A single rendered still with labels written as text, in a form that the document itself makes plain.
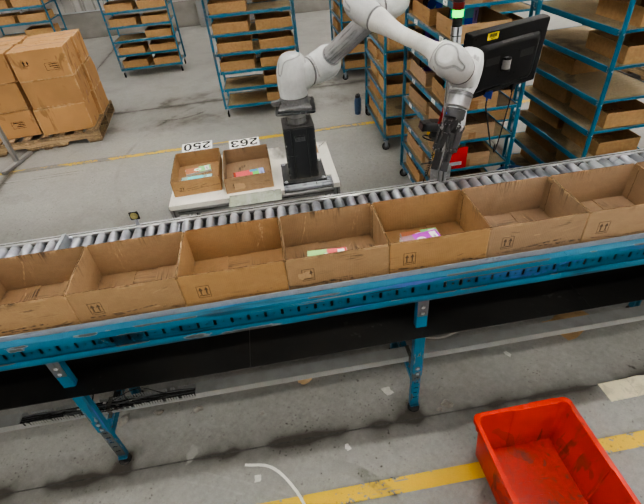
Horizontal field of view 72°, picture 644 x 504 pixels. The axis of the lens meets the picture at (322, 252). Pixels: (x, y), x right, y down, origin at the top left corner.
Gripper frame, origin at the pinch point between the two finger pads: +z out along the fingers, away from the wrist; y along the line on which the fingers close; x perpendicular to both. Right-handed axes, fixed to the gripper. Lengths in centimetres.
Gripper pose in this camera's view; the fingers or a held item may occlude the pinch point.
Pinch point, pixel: (440, 162)
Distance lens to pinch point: 180.3
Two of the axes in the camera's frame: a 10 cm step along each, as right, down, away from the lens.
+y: -3.7, -2.9, 8.9
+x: -9.0, -1.3, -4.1
